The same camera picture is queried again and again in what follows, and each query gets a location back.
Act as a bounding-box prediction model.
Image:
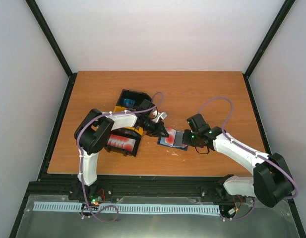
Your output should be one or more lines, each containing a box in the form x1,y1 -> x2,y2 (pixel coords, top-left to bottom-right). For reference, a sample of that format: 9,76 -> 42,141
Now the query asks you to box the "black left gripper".
141,117 -> 169,138

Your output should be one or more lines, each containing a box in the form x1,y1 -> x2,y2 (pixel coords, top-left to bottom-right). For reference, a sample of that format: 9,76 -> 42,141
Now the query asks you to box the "red and white card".
165,127 -> 177,146

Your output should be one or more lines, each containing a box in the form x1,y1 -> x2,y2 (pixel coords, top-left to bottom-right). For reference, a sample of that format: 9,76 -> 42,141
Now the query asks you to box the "blue card holder wallet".
157,127 -> 188,151

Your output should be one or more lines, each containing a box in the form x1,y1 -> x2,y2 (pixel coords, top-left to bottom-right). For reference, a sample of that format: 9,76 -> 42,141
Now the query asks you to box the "black bin with blue cards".
116,89 -> 152,108

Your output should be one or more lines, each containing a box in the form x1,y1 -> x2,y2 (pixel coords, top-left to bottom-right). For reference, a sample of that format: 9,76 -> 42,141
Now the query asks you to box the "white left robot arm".
74,100 -> 169,200

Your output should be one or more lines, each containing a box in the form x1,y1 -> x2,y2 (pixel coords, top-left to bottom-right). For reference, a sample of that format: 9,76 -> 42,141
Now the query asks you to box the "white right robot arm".
183,114 -> 297,208

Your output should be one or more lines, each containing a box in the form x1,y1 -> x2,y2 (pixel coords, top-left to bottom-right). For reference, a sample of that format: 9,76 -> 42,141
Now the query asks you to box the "red card stack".
107,134 -> 136,152

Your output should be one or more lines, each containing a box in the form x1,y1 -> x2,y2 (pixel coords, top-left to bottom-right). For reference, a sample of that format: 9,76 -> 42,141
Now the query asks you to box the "black bin with red cards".
104,129 -> 142,157

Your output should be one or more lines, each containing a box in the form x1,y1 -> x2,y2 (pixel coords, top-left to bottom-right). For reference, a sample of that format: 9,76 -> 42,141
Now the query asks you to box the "blue card stack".
122,98 -> 135,108

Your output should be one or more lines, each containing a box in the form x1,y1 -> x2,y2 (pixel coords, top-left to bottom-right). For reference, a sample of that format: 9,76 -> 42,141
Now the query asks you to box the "yellow bin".
111,106 -> 145,136

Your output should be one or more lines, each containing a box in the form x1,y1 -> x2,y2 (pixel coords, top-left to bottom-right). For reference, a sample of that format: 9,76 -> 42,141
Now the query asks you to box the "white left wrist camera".
152,111 -> 167,123

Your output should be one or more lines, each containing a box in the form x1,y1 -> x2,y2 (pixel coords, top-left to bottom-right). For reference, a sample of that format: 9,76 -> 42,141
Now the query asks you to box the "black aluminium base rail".
26,175 -> 291,206

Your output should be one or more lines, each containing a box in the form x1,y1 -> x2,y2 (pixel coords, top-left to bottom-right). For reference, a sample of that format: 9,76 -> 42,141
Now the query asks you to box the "metal base plate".
13,195 -> 305,238

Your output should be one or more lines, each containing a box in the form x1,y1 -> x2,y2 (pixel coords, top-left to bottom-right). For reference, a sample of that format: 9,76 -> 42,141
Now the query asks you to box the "light blue cable duct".
32,201 -> 220,216

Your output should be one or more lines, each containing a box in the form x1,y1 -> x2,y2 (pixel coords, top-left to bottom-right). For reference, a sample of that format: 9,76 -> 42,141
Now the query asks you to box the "black frame post right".
244,0 -> 296,77

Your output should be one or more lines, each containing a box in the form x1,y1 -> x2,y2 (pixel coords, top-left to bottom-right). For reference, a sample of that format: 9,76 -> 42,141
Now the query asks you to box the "black frame post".
244,0 -> 296,77
25,0 -> 78,79

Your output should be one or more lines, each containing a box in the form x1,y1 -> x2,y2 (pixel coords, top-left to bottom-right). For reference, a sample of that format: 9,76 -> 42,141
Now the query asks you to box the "black frame post left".
25,0 -> 78,79

